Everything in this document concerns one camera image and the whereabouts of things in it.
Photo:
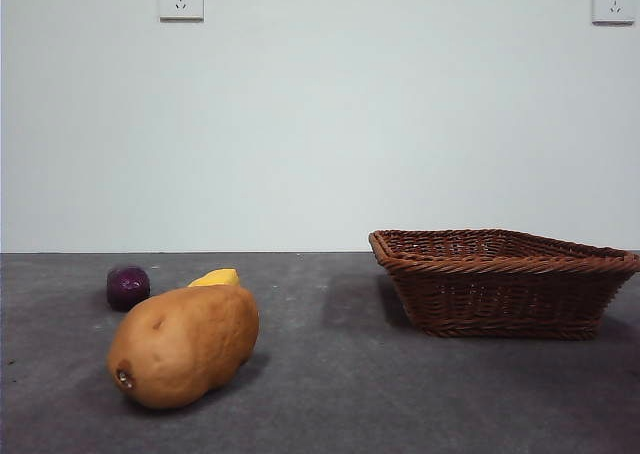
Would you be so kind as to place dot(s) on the yellow corn cob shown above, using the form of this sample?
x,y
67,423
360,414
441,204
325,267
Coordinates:
x,y
220,277

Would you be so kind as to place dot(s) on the brown potato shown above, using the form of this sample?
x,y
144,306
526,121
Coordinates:
x,y
185,344

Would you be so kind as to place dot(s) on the brown wicker basket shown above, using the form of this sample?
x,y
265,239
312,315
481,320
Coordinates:
x,y
500,294

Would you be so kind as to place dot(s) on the purple onion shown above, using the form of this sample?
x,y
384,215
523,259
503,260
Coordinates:
x,y
125,286

